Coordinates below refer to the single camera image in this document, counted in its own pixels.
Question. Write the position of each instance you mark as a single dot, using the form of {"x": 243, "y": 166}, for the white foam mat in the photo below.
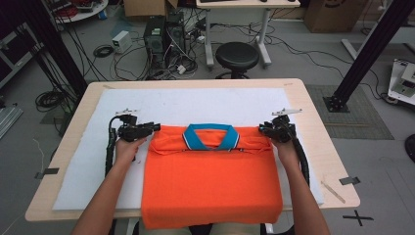
{"x": 195, "y": 104}

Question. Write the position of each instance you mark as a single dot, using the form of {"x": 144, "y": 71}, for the person's right hand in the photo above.
{"x": 287, "y": 153}

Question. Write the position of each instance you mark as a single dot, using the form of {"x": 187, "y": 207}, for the thin wooden stick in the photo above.
{"x": 332, "y": 192}

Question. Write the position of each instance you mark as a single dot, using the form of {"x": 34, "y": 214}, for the white power strip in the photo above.
{"x": 181, "y": 69}

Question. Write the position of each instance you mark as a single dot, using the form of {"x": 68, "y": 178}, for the white round table with clutter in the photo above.
{"x": 81, "y": 11}

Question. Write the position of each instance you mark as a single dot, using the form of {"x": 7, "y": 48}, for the black tape cross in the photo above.
{"x": 358, "y": 218}

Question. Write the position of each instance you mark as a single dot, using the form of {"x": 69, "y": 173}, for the black computer tower green label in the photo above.
{"x": 155, "y": 39}

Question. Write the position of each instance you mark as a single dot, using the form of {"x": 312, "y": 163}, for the cardboard box with black logo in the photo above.
{"x": 336, "y": 16}

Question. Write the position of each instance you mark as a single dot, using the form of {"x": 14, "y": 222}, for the person's left hand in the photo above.
{"x": 127, "y": 151}

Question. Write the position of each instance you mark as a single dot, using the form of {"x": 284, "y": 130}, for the small white box device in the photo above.
{"x": 121, "y": 41}

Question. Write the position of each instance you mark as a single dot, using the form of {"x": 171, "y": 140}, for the black round stool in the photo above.
{"x": 237, "y": 55}

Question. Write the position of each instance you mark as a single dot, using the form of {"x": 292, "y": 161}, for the open plain cardboard box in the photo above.
{"x": 147, "y": 8}

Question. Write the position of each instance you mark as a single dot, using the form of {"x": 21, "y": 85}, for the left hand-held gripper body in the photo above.
{"x": 129, "y": 130}

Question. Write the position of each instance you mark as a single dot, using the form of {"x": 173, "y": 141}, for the white machine base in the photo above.
{"x": 403, "y": 81}

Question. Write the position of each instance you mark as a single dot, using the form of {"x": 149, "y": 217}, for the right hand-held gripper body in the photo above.
{"x": 284, "y": 130}

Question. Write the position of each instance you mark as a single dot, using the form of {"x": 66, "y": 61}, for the grey tape strip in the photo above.
{"x": 349, "y": 180}
{"x": 47, "y": 172}

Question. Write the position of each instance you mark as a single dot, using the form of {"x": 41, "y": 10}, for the orange polo shirt blue collar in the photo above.
{"x": 212, "y": 189}

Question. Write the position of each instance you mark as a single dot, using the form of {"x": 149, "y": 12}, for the grey floor mat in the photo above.
{"x": 355, "y": 114}

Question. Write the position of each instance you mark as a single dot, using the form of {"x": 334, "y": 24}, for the black metal post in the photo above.
{"x": 368, "y": 55}
{"x": 55, "y": 45}

